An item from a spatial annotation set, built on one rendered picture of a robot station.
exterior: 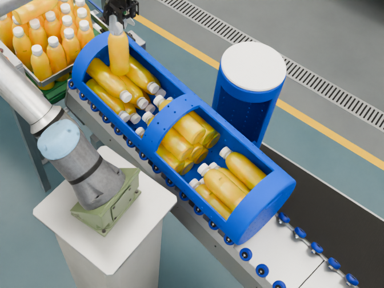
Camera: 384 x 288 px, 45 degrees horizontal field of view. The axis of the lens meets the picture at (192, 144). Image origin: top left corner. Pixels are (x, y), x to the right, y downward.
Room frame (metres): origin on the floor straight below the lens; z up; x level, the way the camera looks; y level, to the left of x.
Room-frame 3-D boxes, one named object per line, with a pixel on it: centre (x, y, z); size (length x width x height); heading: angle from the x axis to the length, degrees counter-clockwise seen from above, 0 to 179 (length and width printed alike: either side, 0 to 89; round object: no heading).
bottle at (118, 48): (1.17, 0.31, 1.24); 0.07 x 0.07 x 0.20
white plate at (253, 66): (1.40, -0.21, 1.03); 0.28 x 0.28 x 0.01
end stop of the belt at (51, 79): (1.34, 0.51, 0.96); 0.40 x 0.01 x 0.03; 141
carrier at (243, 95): (1.40, -0.21, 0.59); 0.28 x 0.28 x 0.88
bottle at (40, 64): (1.24, 0.65, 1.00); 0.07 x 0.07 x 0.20
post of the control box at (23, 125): (1.19, 0.80, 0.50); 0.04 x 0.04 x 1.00; 51
